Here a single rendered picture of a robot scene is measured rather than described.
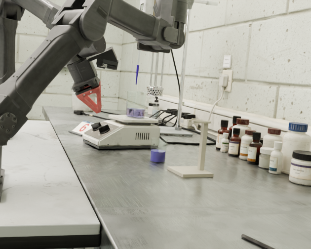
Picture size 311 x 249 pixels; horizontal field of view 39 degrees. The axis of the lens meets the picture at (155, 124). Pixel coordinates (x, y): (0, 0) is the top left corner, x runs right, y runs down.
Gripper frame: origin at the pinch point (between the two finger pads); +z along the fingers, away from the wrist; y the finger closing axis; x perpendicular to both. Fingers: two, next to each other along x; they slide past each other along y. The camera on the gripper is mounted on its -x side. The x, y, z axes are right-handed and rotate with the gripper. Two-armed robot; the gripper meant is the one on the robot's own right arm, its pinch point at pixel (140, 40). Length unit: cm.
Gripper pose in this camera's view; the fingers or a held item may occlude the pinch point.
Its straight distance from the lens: 132.7
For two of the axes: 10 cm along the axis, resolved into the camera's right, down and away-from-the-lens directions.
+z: -5.0, -1.3, 8.6
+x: -1.1, 9.9, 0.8
